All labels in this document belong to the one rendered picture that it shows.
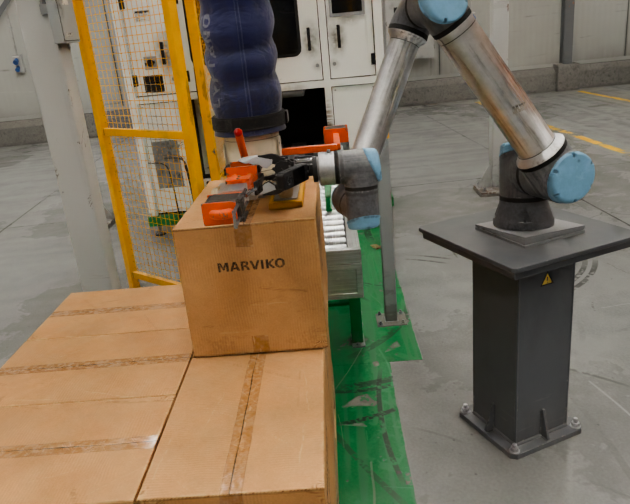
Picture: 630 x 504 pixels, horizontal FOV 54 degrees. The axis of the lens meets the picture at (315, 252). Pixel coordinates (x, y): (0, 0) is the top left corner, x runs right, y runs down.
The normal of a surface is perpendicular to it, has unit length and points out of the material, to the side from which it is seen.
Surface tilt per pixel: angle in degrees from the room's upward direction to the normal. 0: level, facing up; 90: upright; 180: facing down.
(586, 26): 90
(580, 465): 0
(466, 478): 0
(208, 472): 0
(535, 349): 90
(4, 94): 90
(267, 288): 90
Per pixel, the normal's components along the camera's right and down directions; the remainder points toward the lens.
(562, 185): 0.29, 0.29
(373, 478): -0.09, -0.94
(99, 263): -0.01, 0.34
